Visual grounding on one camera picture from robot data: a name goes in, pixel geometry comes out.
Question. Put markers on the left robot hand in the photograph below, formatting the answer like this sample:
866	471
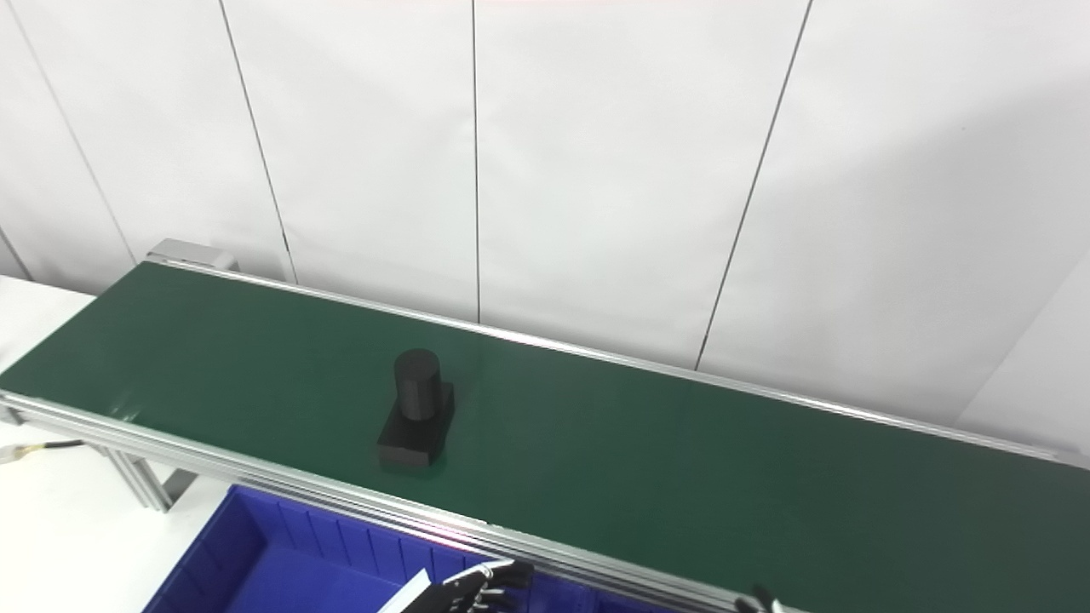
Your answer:
477	592

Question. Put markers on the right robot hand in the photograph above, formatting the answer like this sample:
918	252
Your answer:
762	604

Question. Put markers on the black cylinder-on-block part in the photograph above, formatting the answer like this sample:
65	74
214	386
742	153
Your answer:
417	400

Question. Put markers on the blue plastic bin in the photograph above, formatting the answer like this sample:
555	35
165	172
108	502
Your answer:
281	562

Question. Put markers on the aluminium conveyor leg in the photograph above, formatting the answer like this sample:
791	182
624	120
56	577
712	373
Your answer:
140	485

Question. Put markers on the grey conveyor end housing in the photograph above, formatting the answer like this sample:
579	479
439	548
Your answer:
192	253

